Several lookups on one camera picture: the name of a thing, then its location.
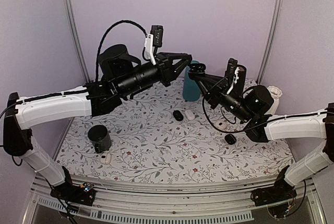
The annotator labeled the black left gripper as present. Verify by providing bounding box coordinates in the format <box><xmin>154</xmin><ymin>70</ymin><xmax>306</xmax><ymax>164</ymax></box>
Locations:
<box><xmin>117</xmin><ymin>52</ymin><xmax>192</xmax><ymax>97</ymax></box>

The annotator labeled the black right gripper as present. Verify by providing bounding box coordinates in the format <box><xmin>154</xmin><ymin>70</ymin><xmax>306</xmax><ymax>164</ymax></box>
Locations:
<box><xmin>195</xmin><ymin>73</ymin><xmax>254</xmax><ymax>123</ymax></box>

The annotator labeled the black gold-trimmed earbud charging case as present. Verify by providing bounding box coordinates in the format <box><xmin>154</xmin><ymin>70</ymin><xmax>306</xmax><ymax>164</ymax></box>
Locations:
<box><xmin>188</xmin><ymin>63</ymin><xmax>206</xmax><ymax>80</ymax></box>

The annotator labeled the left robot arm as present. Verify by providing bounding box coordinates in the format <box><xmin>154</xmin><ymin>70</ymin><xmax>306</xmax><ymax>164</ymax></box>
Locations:
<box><xmin>1</xmin><ymin>25</ymin><xmax>192</xmax><ymax>200</ymax></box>

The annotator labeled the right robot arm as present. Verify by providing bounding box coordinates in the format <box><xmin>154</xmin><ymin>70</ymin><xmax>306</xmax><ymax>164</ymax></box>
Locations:
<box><xmin>188</xmin><ymin>71</ymin><xmax>333</xmax><ymax>201</ymax></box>

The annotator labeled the white oval earbud case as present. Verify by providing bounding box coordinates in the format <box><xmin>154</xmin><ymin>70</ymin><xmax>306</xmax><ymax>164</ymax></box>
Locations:
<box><xmin>184</xmin><ymin>110</ymin><xmax>195</xmax><ymax>121</ymax></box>

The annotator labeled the black oval earbud case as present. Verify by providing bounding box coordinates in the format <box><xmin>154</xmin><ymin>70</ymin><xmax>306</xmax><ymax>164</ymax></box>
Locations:
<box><xmin>173</xmin><ymin>110</ymin><xmax>184</xmax><ymax>122</ymax></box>

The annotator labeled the small black round case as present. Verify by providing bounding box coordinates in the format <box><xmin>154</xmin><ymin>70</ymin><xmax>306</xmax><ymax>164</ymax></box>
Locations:
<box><xmin>224</xmin><ymin>134</ymin><xmax>236</xmax><ymax>145</ymax></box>

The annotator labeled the white square earbud case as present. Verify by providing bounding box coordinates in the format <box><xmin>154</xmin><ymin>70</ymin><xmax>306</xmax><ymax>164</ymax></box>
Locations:
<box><xmin>100</xmin><ymin>153</ymin><xmax>112</xmax><ymax>164</ymax></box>

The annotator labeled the teal cylindrical vase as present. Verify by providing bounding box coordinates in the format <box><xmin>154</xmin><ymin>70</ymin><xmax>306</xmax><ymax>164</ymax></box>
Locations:
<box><xmin>183</xmin><ymin>66</ymin><xmax>200</xmax><ymax>102</ymax></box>

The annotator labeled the dark brown tall vase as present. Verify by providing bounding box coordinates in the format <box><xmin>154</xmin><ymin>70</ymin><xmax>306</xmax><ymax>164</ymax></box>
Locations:
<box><xmin>232</xmin><ymin>65</ymin><xmax>247</xmax><ymax>96</ymax></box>

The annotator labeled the white ribbed vase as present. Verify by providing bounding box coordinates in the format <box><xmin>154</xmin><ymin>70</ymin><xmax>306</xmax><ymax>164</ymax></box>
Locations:
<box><xmin>266</xmin><ymin>86</ymin><xmax>282</xmax><ymax>115</ymax></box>

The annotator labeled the floral patterned table mat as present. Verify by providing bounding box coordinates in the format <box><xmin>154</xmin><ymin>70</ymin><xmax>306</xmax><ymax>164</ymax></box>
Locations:
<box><xmin>56</xmin><ymin>78</ymin><xmax>294</xmax><ymax>184</ymax></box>

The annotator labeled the dark grey mug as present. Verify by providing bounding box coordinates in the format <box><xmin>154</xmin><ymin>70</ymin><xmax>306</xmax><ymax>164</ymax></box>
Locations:
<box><xmin>88</xmin><ymin>125</ymin><xmax>112</xmax><ymax>154</ymax></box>

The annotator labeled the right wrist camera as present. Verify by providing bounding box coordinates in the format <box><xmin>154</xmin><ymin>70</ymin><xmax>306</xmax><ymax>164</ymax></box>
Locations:
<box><xmin>225</xmin><ymin>58</ymin><xmax>238</xmax><ymax>81</ymax></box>

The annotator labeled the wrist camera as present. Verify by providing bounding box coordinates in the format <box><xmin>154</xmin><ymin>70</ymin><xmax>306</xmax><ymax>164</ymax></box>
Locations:
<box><xmin>150</xmin><ymin>25</ymin><xmax>163</xmax><ymax>48</ymax></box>
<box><xmin>225</xmin><ymin>58</ymin><xmax>238</xmax><ymax>81</ymax></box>

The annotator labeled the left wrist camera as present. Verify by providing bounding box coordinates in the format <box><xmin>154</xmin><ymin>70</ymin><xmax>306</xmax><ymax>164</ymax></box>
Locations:
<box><xmin>150</xmin><ymin>25</ymin><xmax>163</xmax><ymax>48</ymax></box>

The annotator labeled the right rear aluminium frame post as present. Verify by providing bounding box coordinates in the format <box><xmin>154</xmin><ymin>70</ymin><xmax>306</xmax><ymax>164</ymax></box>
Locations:
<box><xmin>256</xmin><ymin>0</ymin><xmax>283</xmax><ymax>84</ymax></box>

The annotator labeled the aluminium frame post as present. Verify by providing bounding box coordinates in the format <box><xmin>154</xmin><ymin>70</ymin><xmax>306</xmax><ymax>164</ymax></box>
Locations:
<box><xmin>256</xmin><ymin>0</ymin><xmax>283</xmax><ymax>84</ymax></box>
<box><xmin>63</xmin><ymin>0</ymin><xmax>90</xmax><ymax>82</ymax></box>

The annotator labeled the left rear aluminium frame post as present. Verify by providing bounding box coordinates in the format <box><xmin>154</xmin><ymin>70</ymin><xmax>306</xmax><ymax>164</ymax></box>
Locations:
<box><xmin>63</xmin><ymin>0</ymin><xmax>90</xmax><ymax>82</ymax></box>

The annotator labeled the front aluminium rail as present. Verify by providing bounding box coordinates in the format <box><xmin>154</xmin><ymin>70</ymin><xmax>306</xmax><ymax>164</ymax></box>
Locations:
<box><xmin>25</xmin><ymin>174</ymin><xmax>327</xmax><ymax>224</ymax></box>

